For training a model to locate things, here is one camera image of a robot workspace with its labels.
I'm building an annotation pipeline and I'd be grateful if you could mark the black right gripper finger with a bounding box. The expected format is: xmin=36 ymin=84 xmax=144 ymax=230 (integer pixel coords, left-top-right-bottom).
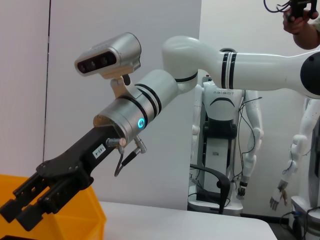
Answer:
xmin=0 ymin=173 xmax=55 ymax=224

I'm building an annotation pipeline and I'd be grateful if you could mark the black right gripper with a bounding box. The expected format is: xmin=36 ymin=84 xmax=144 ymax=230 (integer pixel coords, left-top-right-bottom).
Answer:
xmin=15 ymin=124 xmax=124 ymax=233

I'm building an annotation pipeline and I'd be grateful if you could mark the black handheld controller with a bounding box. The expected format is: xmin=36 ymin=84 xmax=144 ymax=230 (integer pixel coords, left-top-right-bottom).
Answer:
xmin=263 ymin=0 xmax=320 ymax=24

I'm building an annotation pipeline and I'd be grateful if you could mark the person's forearm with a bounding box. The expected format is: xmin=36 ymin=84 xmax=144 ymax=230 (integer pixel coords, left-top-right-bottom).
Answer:
xmin=292 ymin=17 xmax=320 ymax=50

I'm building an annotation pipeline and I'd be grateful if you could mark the person's hand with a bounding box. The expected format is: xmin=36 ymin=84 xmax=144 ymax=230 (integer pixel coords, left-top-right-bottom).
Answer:
xmin=282 ymin=9 xmax=314 ymax=35

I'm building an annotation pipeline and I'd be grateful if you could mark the yellow plastic bin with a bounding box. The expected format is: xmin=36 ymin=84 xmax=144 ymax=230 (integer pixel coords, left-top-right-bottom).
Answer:
xmin=0 ymin=174 xmax=108 ymax=240

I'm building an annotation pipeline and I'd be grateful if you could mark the black office chair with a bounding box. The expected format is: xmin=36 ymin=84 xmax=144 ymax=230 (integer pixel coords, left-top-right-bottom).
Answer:
xmin=189 ymin=166 xmax=233 ymax=215

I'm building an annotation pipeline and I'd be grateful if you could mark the white AGIBOT humanoid robot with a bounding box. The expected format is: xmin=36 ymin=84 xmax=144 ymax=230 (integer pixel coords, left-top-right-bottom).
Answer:
xmin=187 ymin=74 xmax=265 ymax=217

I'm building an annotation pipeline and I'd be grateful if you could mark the white humanoid with mechanical hand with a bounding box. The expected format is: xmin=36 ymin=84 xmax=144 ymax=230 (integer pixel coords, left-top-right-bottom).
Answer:
xmin=269 ymin=98 xmax=320 ymax=240

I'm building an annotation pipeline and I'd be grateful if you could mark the right arm cable with plug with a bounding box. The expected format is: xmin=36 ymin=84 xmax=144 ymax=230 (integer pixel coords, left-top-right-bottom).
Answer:
xmin=105 ymin=135 xmax=149 ymax=178

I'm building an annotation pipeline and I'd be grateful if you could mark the right wrist camera housing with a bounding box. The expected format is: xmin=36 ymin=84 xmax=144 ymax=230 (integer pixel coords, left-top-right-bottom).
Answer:
xmin=74 ymin=31 xmax=143 ymax=99

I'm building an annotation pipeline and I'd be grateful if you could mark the black floor cable bundle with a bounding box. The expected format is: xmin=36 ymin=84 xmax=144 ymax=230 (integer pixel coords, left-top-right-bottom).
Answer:
xmin=279 ymin=206 xmax=320 ymax=240

